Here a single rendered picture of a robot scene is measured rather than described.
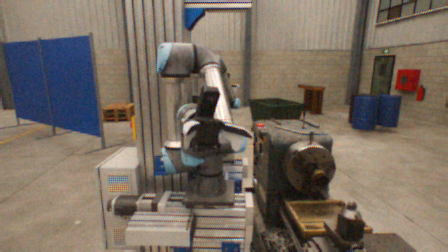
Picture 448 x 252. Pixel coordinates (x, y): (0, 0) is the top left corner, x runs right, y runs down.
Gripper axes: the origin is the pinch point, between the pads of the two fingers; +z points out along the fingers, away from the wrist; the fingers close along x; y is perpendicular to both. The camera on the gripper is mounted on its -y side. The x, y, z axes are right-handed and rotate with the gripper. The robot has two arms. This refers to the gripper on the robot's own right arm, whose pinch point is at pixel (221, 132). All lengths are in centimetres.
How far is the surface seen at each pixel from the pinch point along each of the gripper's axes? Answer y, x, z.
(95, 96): 59, 87, -539
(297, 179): 45, -84, -79
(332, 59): -156, -814, -924
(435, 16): -278, -851, -563
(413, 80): -83, -855, -578
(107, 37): -111, 121, -1147
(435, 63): -137, -855, -527
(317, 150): 25, -93, -77
